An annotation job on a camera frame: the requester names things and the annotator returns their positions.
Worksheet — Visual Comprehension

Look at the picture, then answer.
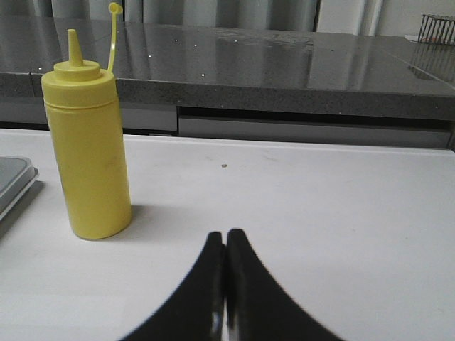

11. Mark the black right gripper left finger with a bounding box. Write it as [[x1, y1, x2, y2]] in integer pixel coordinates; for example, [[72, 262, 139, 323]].
[[124, 232, 225, 340]]

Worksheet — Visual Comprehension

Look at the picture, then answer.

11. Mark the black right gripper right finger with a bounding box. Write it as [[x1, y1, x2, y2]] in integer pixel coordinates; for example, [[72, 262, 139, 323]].
[[225, 229, 340, 340]]

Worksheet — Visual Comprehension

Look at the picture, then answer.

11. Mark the yellow squeeze bottle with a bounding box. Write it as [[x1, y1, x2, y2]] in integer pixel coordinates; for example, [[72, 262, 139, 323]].
[[41, 2, 132, 240]]

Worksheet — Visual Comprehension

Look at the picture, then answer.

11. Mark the silver digital kitchen scale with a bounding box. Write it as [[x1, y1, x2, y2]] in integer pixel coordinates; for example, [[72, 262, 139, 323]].
[[1, 156, 44, 239]]

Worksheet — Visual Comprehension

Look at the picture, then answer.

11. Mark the grey curtain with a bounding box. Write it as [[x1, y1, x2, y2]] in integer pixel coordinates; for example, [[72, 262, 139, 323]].
[[0, 0, 455, 36]]

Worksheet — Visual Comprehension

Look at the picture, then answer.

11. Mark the black wire rack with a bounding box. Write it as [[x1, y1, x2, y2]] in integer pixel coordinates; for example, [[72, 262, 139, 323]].
[[417, 14, 455, 45]]

